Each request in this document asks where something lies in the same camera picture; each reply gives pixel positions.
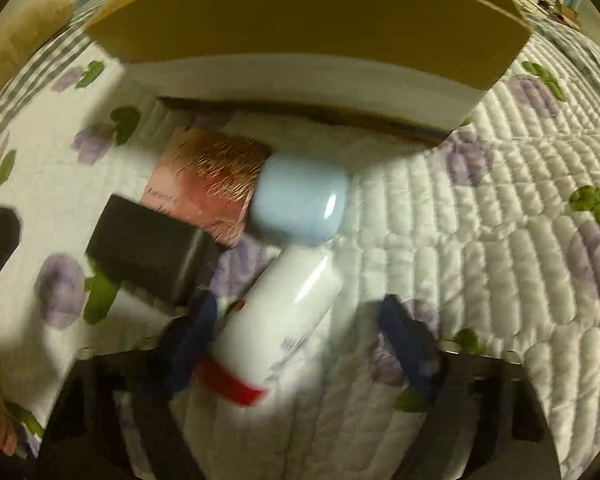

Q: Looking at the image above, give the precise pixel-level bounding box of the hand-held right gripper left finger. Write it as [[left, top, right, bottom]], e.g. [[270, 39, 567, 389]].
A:
[[40, 291, 220, 480]]

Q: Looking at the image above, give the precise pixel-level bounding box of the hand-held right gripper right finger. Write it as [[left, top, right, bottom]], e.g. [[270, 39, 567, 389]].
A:
[[377, 294, 563, 480]]

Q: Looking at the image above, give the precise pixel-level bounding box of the white bottle with blue cap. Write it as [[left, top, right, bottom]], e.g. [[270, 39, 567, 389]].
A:
[[194, 152, 350, 408]]

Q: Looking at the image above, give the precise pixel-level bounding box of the cardboard box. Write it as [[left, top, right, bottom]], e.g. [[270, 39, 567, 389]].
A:
[[84, 0, 533, 148]]

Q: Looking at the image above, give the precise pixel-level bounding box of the black square box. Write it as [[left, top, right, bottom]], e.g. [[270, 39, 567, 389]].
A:
[[84, 195, 221, 308]]

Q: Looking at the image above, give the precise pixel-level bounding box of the floral quilted blanket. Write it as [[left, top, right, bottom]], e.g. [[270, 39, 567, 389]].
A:
[[0, 0, 600, 480]]

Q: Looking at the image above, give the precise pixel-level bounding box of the pink rectangular box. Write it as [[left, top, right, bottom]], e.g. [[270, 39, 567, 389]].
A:
[[139, 127, 273, 247]]

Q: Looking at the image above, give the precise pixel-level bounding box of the beige pillow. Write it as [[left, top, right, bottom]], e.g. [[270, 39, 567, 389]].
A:
[[0, 0, 78, 113]]

